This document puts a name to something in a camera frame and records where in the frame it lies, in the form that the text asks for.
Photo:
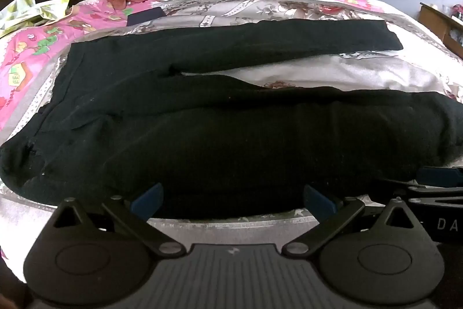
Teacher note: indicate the black pants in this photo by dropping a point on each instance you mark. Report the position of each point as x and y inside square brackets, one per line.
[217, 135]

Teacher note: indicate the dark phone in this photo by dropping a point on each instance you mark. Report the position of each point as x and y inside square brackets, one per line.
[144, 17]

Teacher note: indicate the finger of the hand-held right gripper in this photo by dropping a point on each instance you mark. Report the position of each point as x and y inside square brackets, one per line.
[441, 175]
[434, 191]

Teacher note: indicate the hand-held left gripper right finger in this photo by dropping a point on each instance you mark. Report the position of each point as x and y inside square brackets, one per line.
[318, 202]

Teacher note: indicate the beige floral bedspread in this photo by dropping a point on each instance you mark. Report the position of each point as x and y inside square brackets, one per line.
[379, 73]

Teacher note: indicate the green yellow patterned bag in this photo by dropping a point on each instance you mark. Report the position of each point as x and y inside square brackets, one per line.
[50, 8]

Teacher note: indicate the wooden desk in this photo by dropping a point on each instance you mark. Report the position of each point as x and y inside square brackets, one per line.
[432, 19]

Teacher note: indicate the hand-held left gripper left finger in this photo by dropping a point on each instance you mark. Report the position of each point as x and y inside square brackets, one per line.
[148, 202]

